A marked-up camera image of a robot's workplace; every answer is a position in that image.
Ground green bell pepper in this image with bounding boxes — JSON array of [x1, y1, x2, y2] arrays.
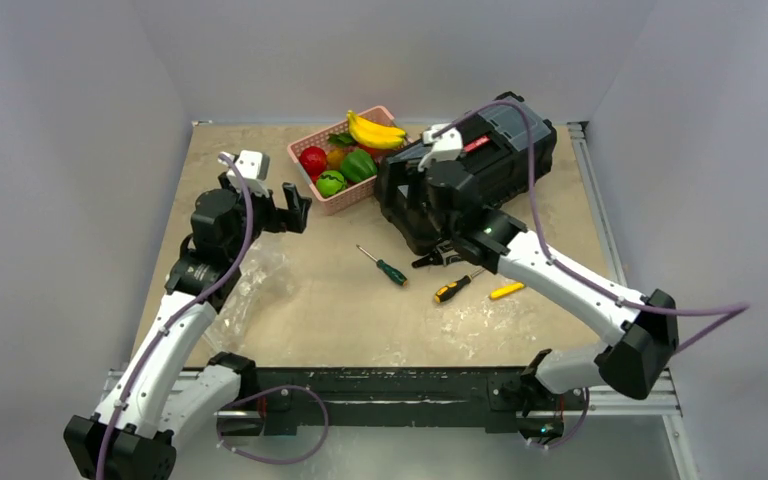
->
[[340, 149, 378, 184]]

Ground black plastic toolbox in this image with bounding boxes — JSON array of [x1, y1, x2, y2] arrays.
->
[[384, 91, 557, 256]]

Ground yellow banana bunch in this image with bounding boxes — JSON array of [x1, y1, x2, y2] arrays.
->
[[346, 110, 407, 150]]

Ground yellow utility knife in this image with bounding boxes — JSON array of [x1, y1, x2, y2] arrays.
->
[[488, 282, 526, 301]]

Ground green handled screwdriver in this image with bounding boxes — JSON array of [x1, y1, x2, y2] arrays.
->
[[356, 245, 408, 287]]

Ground green striped melon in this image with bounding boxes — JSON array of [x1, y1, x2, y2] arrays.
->
[[315, 170, 348, 198]]

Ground black pliers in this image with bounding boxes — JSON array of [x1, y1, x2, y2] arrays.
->
[[411, 241, 462, 269]]

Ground yellow lemon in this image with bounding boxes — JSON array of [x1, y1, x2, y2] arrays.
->
[[326, 148, 348, 171]]

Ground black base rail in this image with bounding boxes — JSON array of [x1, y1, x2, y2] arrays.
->
[[218, 367, 585, 439]]

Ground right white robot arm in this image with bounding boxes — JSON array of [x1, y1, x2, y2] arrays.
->
[[375, 152, 678, 407]]

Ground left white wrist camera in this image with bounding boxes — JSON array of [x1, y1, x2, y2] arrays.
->
[[234, 150, 270, 182]]

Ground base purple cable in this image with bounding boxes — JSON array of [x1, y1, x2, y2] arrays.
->
[[215, 384, 330, 466]]

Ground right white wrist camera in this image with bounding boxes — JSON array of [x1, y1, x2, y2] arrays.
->
[[417, 124, 463, 172]]

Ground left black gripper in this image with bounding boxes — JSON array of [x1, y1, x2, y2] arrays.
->
[[219, 172, 308, 261]]

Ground clear zip top bag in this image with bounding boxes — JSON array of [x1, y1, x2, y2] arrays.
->
[[203, 240, 296, 353]]

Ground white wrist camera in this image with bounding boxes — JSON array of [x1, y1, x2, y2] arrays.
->
[[417, 124, 463, 172], [234, 150, 270, 182]]

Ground pink plastic basket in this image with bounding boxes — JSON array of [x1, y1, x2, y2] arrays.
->
[[287, 106, 410, 215]]

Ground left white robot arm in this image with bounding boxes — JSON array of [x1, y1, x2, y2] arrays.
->
[[63, 173, 312, 479]]

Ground black yellow screwdriver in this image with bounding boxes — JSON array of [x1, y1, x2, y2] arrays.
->
[[434, 268, 485, 304]]

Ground green leafy vegetable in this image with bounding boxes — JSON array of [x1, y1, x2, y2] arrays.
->
[[327, 132, 357, 148]]

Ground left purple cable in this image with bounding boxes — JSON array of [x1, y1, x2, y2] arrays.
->
[[94, 152, 255, 480]]

